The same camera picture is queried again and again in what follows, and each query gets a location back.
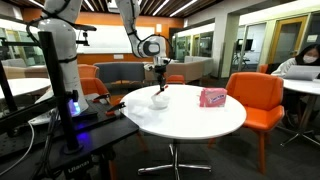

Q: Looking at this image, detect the tan sofa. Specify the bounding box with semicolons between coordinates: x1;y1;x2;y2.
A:
2;64;50;80

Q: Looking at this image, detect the red marker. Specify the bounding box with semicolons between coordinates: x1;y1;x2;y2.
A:
154;85;169;96

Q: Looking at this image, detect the beige sofa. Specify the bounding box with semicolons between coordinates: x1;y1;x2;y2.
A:
143;55;215;84

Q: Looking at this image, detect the gray laptop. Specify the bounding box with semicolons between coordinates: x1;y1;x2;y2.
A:
283;64;320;82

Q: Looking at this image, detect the black monitor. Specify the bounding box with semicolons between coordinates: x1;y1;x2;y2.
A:
235;38;255;52

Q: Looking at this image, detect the orange chair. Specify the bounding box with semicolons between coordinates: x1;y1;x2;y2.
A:
77;63;100;80
79;77;112;98
165;74;186;85
258;63;270;75

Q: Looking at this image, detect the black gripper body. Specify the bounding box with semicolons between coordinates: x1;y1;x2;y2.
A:
154;64;168;80

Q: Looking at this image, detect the orange black clamp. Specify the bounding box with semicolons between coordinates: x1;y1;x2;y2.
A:
92;92;112;103
105;101;127;117

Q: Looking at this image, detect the black breadboard platform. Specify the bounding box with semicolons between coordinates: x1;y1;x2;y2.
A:
0;99;141;180

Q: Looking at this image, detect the black frame bar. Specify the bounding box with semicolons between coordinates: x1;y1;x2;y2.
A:
0;35;58;135

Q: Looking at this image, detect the wall whiteboard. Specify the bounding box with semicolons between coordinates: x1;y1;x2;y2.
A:
76;24;156;55

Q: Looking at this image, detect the gray sofa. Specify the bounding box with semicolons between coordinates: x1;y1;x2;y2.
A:
94;61;146;85

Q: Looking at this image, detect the large orange armchair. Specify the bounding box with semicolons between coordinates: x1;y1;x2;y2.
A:
208;71;286;176

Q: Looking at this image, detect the pink box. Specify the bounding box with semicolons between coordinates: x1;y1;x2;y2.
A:
199;87;228;108

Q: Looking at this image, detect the white cable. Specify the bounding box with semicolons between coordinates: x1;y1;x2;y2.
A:
0;121;36;177

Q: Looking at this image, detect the black tripod head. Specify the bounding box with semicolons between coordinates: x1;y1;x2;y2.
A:
62;157;95;180

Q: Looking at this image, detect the white bowl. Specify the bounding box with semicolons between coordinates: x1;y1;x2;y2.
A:
150;94;171;110

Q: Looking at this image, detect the black camera on mount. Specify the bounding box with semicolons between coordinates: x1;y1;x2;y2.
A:
73;22;98;47

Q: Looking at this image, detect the black vertical post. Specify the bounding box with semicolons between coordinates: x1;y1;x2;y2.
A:
37;30;83;155

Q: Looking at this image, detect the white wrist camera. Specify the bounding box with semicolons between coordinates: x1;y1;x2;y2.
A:
143;62;156;72

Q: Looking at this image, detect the white round table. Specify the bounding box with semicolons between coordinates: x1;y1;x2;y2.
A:
119;84;248;180

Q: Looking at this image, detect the white table with metal base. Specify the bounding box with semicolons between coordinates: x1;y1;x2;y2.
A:
279;77;320;148

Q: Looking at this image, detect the person with face mask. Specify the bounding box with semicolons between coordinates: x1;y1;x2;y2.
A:
270;43;320;128

